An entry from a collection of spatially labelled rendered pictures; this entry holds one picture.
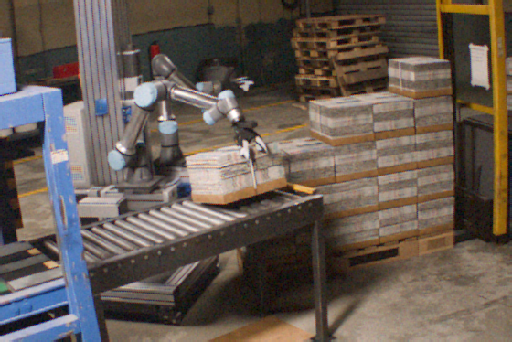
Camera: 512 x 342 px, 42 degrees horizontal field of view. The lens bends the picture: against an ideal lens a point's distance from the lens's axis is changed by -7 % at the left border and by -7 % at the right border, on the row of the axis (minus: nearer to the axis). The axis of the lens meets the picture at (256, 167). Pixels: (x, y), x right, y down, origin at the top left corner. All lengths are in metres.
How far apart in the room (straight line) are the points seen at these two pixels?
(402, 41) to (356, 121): 8.05
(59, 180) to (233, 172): 1.11
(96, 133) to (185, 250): 1.38
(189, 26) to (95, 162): 7.57
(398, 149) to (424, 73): 0.52
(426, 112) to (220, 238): 1.94
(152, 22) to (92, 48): 7.19
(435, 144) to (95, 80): 2.20
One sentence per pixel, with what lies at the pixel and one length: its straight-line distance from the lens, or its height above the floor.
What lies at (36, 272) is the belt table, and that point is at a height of 0.80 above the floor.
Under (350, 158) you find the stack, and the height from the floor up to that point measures 0.74.
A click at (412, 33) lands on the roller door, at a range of 12.24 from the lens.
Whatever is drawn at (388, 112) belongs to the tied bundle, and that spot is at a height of 1.00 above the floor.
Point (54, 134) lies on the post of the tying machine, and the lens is 2.49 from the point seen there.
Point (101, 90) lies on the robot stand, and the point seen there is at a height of 1.33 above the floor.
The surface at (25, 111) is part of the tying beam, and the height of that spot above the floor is 1.50.
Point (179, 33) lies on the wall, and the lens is 11.59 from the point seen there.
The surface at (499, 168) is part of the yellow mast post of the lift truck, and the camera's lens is 4.81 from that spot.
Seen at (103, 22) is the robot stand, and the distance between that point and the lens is 4.12.
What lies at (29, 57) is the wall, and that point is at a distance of 10.36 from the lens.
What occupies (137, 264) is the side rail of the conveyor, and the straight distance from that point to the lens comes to 2.98.
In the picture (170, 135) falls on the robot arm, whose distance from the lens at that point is 4.40.
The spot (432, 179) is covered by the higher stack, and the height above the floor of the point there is 0.52.
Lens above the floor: 1.81
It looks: 14 degrees down
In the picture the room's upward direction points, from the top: 5 degrees counter-clockwise
